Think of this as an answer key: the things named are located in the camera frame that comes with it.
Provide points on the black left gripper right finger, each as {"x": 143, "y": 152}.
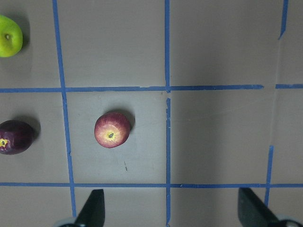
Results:
{"x": 252, "y": 212}

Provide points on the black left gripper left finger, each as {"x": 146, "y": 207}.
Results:
{"x": 93, "y": 211}

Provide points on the red yellow apple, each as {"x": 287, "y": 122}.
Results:
{"x": 112, "y": 129}

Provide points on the dark purple apple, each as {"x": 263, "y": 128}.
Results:
{"x": 15, "y": 137}

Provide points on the green apple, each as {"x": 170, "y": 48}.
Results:
{"x": 11, "y": 37}

